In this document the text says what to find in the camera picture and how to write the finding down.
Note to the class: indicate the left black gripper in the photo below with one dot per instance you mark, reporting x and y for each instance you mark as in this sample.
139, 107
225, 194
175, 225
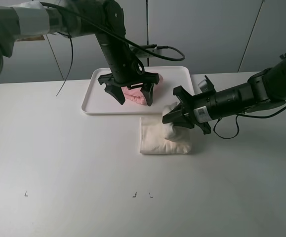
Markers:
126, 70

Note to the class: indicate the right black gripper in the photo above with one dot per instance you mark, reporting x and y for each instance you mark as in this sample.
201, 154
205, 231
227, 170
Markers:
198, 110

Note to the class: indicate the pink towel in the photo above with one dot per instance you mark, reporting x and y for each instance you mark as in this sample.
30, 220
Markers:
137, 96

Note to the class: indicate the cream white towel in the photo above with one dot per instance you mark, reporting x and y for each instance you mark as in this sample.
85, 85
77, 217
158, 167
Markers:
157, 138

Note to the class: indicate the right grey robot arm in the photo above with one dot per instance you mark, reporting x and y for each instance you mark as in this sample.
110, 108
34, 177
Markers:
263, 91

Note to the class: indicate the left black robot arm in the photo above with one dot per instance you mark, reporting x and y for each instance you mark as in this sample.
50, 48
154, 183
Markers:
76, 18

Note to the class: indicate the white rectangular plastic tray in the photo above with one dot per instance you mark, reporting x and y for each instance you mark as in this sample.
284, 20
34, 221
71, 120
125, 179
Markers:
98, 102

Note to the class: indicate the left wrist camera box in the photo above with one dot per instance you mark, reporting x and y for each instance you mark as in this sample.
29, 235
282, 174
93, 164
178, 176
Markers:
153, 48

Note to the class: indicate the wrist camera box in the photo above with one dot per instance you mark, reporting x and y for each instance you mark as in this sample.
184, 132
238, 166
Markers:
153, 48
206, 86

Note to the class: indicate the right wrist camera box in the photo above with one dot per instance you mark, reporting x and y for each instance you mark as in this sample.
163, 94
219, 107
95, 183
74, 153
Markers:
206, 86

